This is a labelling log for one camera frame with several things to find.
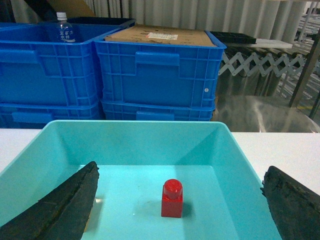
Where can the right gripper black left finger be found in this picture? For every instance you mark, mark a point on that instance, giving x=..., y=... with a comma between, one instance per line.
x=62, y=214

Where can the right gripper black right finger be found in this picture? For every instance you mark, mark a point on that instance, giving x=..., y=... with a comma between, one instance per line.
x=294, y=208

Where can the red toy block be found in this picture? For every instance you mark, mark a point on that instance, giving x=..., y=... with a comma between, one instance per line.
x=172, y=199

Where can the light turquoise plastic tray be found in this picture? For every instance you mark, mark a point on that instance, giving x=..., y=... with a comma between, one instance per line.
x=222, y=197

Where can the lower left blue crate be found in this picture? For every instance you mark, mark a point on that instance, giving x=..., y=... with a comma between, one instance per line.
x=25, y=116

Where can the lower right blue crate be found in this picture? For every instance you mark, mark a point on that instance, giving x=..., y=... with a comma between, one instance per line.
x=115, y=110

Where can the expandable roller conveyor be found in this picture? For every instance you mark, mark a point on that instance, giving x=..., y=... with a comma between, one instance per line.
x=247, y=71

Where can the blue crate with bottle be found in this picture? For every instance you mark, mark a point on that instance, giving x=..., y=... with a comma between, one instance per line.
x=37, y=69

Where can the blue crate with cardboard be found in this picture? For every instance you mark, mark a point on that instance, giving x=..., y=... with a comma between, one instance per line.
x=160, y=74

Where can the white foam board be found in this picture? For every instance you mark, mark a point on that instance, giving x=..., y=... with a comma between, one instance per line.
x=264, y=44

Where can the clear plastic water bottle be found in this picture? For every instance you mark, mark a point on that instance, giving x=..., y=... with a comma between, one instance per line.
x=62, y=31

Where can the black tray on conveyor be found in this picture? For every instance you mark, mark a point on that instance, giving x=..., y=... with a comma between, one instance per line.
x=234, y=38

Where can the brown cardboard sheet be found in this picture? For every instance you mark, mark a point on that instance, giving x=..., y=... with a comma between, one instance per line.
x=162, y=35

